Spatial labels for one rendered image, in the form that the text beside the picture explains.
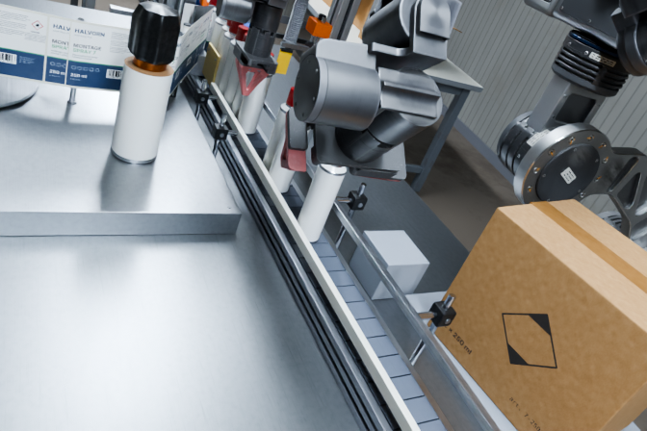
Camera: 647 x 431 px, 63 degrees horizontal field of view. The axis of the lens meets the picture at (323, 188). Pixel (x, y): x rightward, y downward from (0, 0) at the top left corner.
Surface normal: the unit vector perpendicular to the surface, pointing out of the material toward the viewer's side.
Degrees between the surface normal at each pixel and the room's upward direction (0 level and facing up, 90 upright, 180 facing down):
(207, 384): 0
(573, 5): 90
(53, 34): 90
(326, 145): 39
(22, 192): 0
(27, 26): 90
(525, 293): 90
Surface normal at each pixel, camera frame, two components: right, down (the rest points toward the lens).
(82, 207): 0.33, -0.81
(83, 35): 0.47, 0.58
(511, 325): -0.79, 0.04
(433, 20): 0.43, -0.07
